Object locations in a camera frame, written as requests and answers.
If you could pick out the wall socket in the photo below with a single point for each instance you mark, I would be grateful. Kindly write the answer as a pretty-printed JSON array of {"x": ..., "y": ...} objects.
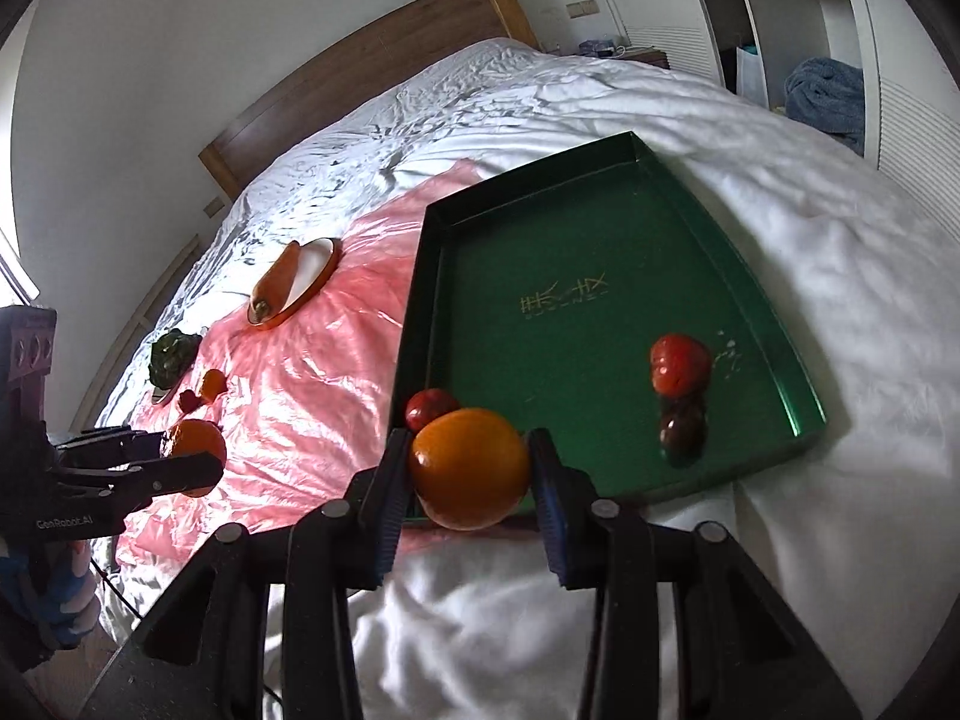
[
  {"x": 215, "y": 206},
  {"x": 583, "y": 9}
]

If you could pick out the pink plastic sheet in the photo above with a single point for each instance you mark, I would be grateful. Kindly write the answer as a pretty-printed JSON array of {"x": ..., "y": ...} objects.
[{"x": 315, "y": 405}]

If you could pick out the blue towel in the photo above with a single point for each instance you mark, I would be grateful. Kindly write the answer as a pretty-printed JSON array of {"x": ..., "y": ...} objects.
[{"x": 825, "y": 97}]

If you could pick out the orange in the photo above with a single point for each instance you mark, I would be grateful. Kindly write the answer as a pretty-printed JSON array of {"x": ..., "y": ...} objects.
[
  {"x": 195, "y": 439},
  {"x": 212, "y": 384},
  {"x": 469, "y": 469}
]

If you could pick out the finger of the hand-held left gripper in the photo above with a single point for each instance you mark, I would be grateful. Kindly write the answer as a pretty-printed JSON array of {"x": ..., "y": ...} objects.
[
  {"x": 112, "y": 441},
  {"x": 165, "y": 474}
]

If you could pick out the wooden nightstand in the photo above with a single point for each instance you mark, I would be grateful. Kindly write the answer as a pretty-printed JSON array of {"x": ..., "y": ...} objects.
[{"x": 649, "y": 56}]

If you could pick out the dark purple plum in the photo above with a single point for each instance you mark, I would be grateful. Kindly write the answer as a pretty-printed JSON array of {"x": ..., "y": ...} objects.
[{"x": 681, "y": 431}]

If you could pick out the carrot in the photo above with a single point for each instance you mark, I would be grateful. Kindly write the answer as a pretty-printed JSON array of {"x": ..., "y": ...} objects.
[{"x": 276, "y": 281}]

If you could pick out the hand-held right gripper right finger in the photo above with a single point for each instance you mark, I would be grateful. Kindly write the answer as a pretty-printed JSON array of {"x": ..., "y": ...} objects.
[{"x": 551, "y": 532}]

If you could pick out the wooden headboard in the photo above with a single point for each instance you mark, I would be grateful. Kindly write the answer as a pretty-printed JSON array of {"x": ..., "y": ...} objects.
[{"x": 360, "y": 67}]

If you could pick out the green tray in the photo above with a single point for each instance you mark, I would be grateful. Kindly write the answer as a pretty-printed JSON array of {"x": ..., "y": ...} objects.
[{"x": 570, "y": 240}]

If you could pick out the white wardrobe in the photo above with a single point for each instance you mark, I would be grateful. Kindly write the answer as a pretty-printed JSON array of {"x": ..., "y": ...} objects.
[{"x": 652, "y": 0}]

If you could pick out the small blue pouch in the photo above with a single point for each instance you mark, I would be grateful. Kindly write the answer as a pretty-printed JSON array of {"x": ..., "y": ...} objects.
[{"x": 598, "y": 45}]

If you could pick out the dark leafy greens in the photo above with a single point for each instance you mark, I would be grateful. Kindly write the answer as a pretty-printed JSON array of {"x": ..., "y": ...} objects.
[{"x": 171, "y": 356}]

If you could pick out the red apple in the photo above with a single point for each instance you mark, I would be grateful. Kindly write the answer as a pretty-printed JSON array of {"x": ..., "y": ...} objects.
[
  {"x": 189, "y": 400},
  {"x": 431, "y": 409},
  {"x": 679, "y": 364}
]

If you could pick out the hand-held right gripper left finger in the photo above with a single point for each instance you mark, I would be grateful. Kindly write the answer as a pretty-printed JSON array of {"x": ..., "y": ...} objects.
[{"x": 386, "y": 532}]

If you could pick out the person's left hand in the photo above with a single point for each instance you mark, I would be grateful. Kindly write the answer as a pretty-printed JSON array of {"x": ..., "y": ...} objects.
[{"x": 64, "y": 592}]

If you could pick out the orange rimmed white plate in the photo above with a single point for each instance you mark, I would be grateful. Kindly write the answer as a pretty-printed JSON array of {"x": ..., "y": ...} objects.
[{"x": 315, "y": 262}]

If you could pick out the white paper bag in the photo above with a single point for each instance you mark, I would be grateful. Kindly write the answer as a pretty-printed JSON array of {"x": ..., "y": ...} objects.
[{"x": 750, "y": 75}]

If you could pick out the white bed with wooden headboard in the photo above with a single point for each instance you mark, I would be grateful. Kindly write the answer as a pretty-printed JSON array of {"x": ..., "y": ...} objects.
[{"x": 825, "y": 255}]

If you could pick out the window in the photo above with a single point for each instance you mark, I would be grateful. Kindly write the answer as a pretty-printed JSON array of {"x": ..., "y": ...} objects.
[{"x": 9, "y": 262}]

